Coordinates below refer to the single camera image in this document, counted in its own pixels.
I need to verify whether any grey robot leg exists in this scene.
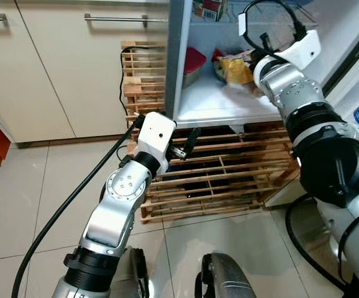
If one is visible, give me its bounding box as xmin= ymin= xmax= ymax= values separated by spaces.
xmin=195 ymin=251 xmax=258 ymax=298
xmin=108 ymin=246 xmax=151 ymax=298

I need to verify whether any grey left robot leg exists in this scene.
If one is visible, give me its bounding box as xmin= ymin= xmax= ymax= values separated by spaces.
xmin=108 ymin=246 xmax=151 ymax=298

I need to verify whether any black fridge power cord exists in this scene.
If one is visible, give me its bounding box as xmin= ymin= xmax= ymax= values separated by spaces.
xmin=117 ymin=45 xmax=144 ymax=120

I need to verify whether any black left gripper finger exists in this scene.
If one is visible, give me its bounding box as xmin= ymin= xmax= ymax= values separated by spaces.
xmin=183 ymin=127 xmax=202 ymax=155

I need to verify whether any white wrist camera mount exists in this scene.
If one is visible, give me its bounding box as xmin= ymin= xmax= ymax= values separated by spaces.
xmin=134 ymin=112 xmax=178 ymax=176
xmin=263 ymin=29 xmax=322 ymax=70

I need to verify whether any yellow snack packet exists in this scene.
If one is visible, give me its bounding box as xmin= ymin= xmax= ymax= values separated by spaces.
xmin=220 ymin=55 xmax=258 ymax=89

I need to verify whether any steel mini fridge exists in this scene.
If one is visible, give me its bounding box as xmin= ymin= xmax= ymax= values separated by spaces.
xmin=165 ymin=0 xmax=359 ymax=129

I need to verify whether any red lidded container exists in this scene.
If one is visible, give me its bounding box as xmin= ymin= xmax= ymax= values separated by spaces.
xmin=182 ymin=46 xmax=207 ymax=88

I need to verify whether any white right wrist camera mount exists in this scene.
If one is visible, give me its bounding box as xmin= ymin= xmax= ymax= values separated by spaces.
xmin=263 ymin=29 xmax=322 ymax=70

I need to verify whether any printed milk carton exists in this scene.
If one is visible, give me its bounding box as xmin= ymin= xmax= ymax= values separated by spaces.
xmin=192 ymin=0 xmax=229 ymax=22

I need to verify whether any grey right robot leg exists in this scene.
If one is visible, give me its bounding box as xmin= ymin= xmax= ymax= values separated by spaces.
xmin=195 ymin=251 xmax=258 ymax=298

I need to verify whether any wooden slatted pallet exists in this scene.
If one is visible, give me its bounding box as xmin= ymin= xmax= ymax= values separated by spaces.
xmin=120 ymin=40 xmax=299 ymax=224

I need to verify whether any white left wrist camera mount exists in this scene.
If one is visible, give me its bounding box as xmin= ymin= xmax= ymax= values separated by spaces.
xmin=134 ymin=112 xmax=178 ymax=176

